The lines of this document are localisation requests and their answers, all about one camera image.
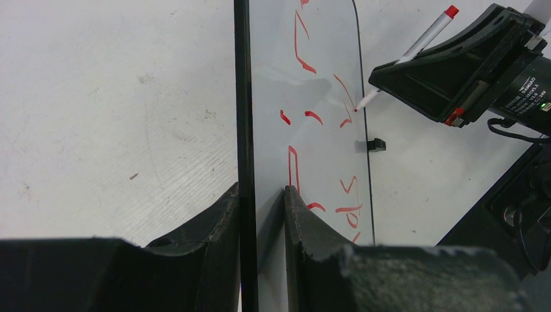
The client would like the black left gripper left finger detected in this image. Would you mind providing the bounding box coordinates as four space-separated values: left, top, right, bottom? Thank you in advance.
1 185 239 311

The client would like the white marker pen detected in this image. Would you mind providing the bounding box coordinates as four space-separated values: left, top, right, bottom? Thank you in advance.
354 5 460 112

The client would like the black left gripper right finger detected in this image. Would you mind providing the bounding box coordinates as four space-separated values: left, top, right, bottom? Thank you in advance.
284 186 530 311

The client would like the white whiteboard with black frame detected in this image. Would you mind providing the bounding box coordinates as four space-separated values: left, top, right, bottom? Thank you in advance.
234 1 376 311

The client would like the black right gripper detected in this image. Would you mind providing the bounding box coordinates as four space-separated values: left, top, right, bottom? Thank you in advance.
368 4 547 127

